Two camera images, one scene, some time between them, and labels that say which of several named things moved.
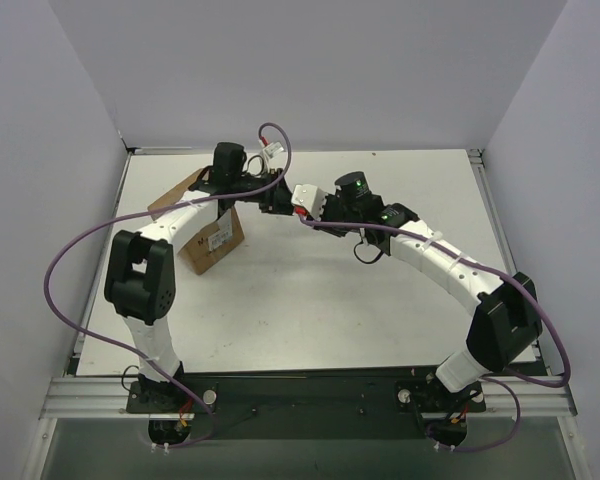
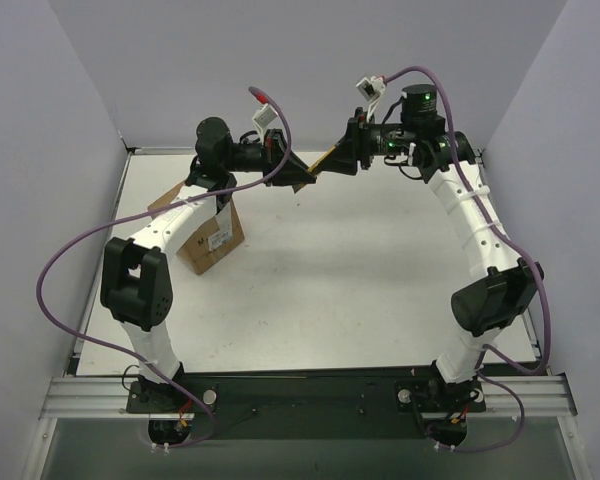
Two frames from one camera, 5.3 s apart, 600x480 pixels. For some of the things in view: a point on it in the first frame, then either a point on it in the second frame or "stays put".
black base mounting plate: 304,404 stays put
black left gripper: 271,195 -> 275,156
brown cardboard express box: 206,251 stays put
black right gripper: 327,218 -> 359,141
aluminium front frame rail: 110,397 stays put
